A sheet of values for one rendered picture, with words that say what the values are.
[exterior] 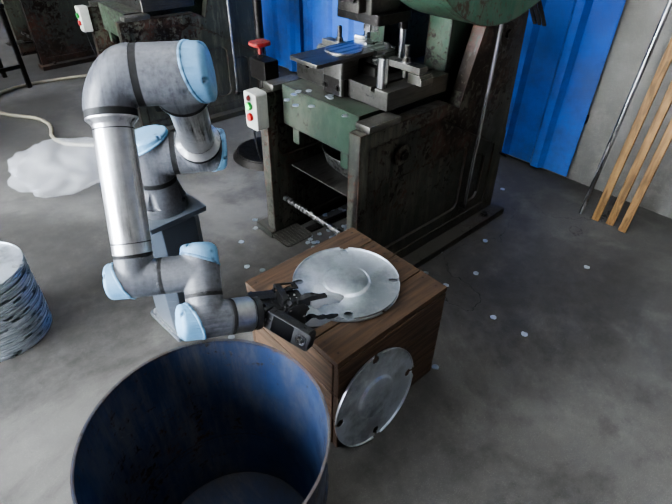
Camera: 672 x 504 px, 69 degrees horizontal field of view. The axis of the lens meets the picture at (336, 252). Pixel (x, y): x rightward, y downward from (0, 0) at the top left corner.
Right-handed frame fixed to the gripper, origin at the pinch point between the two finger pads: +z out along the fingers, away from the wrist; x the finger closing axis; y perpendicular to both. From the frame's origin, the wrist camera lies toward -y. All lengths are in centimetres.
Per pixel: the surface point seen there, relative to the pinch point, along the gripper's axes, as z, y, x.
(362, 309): 10.8, 3.8, 5.0
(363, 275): 16.8, 14.7, 2.9
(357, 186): 29, 45, -9
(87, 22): -29, 263, -4
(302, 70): 26, 92, -31
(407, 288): 25.9, 6.4, 2.2
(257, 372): -20.1, -5.7, 9.7
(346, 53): 28, 69, -43
